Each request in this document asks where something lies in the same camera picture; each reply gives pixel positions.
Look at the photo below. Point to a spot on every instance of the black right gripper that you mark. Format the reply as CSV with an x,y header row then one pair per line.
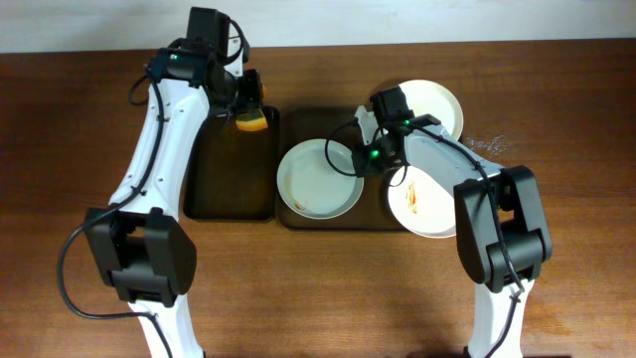
x,y
365,162

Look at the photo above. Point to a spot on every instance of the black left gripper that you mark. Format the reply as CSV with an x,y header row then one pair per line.
x,y
250,92

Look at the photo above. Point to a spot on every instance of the orange green sponge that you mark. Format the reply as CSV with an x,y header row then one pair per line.
x,y
250,116

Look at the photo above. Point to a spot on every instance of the cream white plate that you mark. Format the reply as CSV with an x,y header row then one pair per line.
x,y
427,97

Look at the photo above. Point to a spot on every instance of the pink plate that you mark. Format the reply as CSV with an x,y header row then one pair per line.
x,y
420,204

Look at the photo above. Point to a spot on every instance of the pale green plate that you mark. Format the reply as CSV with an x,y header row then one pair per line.
x,y
310,187

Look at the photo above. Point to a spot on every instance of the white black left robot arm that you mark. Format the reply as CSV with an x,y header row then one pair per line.
x,y
137,242

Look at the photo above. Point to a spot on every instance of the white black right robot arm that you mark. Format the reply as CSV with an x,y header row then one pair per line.
x,y
502,234

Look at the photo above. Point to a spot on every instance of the large brown serving tray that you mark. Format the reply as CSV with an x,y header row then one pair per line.
x,y
371,213

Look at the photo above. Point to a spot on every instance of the small black water tray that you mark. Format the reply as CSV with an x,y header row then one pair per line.
x,y
231,174

